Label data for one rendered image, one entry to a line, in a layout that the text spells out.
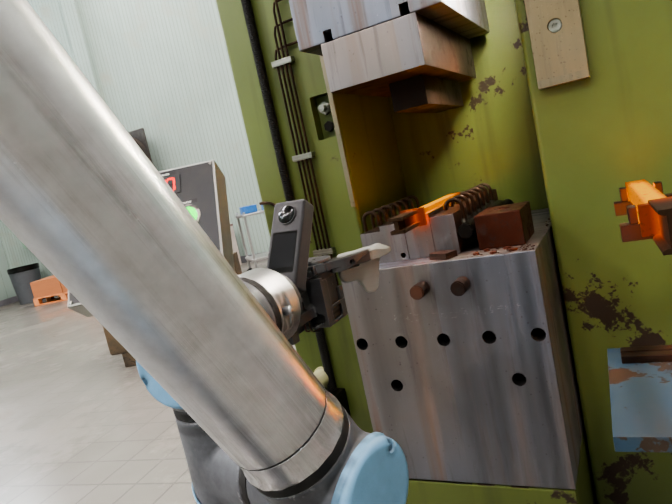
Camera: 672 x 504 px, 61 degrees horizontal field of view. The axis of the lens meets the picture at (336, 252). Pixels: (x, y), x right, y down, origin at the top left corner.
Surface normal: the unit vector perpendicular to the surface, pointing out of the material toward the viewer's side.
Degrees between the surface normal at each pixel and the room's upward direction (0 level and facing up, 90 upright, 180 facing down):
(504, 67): 90
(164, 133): 90
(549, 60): 90
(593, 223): 90
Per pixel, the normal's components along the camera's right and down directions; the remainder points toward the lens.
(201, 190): -0.13, -0.36
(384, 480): 0.76, 0.00
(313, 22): -0.44, 0.21
